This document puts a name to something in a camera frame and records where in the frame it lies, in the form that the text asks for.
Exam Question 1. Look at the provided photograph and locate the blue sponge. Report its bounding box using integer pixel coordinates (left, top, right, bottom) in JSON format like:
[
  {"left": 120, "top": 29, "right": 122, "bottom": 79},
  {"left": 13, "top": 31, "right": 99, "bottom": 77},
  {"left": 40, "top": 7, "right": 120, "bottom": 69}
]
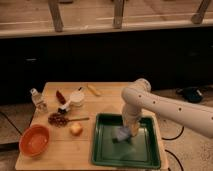
[{"left": 114, "top": 127, "right": 131, "bottom": 142}]

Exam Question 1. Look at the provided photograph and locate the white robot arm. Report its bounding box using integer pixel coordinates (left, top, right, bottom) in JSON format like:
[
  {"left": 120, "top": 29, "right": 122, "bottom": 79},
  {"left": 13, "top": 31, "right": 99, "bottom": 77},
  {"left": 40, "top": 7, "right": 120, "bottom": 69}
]
[{"left": 121, "top": 78, "right": 213, "bottom": 138}]

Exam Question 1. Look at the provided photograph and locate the green plastic tray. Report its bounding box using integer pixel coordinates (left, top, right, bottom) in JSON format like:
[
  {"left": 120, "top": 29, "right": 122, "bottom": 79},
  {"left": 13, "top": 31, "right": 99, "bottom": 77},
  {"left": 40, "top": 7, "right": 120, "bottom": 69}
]
[{"left": 91, "top": 113, "right": 161, "bottom": 170}]

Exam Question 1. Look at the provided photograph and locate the yellow banana piece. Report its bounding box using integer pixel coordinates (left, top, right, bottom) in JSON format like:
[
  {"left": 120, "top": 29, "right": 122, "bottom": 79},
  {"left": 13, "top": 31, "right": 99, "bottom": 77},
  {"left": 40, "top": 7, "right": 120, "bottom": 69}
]
[{"left": 87, "top": 84, "right": 101, "bottom": 97}]

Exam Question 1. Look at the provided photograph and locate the small yellow apple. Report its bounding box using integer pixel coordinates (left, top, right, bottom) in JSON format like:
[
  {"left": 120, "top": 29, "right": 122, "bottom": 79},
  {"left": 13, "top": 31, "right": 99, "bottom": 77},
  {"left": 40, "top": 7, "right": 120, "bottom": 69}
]
[{"left": 69, "top": 122, "right": 83, "bottom": 136}]

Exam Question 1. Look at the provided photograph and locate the white dish brush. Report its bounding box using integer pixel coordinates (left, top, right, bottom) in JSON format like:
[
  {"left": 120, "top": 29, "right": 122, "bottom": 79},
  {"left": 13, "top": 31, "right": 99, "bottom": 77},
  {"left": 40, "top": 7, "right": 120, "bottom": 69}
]
[{"left": 58, "top": 88, "right": 85, "bottom": 114}]

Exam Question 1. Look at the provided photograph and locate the dark object on floor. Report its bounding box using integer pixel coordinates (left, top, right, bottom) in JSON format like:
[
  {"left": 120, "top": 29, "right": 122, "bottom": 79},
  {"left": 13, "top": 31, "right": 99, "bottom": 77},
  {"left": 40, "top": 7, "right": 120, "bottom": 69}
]
[{"left": 176, "top": 87, "right": 203, "bottom": 103}]

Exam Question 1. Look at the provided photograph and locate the spoon with brown beans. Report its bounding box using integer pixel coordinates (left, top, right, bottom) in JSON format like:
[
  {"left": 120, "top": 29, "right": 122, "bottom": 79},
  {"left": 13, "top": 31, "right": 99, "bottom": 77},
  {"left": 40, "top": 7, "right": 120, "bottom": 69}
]
[{"left": 48, "top": 113, "right": 88, "bottom": 127}]

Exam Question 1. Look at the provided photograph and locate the clear spray bottle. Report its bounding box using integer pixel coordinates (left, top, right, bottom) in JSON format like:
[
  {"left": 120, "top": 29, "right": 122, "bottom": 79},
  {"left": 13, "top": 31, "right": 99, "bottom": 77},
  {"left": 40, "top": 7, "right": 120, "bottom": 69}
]
[{"left": 30, "top": 88, "right": 48, "bottom": 113}]

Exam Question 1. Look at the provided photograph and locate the orange bowl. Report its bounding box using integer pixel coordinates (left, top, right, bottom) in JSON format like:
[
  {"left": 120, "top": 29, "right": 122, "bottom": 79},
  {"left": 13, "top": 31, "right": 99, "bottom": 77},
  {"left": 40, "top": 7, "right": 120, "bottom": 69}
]
[{"left": 19, "top": 124, "right": 50, "bottom": 157}]

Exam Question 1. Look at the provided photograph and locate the wooden chair leg middle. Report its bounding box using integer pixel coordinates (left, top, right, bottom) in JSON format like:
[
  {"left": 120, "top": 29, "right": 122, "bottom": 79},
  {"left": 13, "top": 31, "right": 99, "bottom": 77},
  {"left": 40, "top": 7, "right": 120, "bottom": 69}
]
[{"left": 113, "top": 0, "right": 124, "bottom": 29}]

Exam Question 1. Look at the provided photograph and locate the wooden chair leg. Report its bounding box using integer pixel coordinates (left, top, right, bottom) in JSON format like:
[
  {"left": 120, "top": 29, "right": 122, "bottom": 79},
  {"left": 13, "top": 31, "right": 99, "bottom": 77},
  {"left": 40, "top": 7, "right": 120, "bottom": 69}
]
[
  {"left": 113, "top": 0, "right": 124, "bottom": 29},
  {"left": 48, "top": 0, "right": 63, "bottom": 32},
  {"left": 191, "top": 0, "right": 212, "bottom": 24}
]

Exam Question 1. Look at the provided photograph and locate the wooden chair leg right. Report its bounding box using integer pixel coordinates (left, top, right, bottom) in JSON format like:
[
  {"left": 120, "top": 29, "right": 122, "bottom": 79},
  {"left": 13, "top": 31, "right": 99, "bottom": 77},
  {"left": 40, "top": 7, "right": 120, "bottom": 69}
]
[{"left": 191, "top": 0, "right": 212, "bottom": 24}]

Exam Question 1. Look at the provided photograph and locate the wooden chair leg left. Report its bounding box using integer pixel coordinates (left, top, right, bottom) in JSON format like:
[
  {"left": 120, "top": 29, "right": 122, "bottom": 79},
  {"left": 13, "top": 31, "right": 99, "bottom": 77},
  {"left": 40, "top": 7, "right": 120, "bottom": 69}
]
[{"left": 48, "top": 0, "right": 63, "bottom": 32}]

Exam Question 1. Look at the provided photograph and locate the black cable near floor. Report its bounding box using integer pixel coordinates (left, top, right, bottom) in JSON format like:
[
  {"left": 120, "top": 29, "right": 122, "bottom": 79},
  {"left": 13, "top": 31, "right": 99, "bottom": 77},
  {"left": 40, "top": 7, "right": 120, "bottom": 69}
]
[{"left": 164, "top": 148, "right": 185, "bottom": 171}]

